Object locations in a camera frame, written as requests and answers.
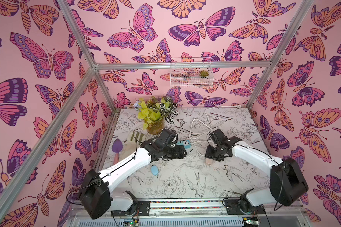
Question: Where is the small potted succulent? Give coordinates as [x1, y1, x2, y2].
[199, 70, 209, 77]

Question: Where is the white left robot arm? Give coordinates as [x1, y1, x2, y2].
[78, 128, 186, 219]

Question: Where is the blue bluetooth headset case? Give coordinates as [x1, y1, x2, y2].
[151, 165, 159, 177]

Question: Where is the pink charger adapter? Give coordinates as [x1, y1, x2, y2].
[205, 158, 214, 166]

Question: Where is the blue power strip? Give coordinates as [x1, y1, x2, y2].
[176, 140, 193, 152]

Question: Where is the white power cable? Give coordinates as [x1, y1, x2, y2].
[188, 104, 242, 157]

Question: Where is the white wire basket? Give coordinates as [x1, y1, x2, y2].
[169, 61, 214, 89]

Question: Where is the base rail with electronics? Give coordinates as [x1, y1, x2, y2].
[65, 198, 311, 227]

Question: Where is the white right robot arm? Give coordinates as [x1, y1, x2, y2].
[205, 129, 309, 214]

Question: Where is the glass vase with plants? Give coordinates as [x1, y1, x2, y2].
[133, 96, 179, 135]

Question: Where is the aluminium frame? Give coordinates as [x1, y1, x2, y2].
[0, 1, 314, 223]

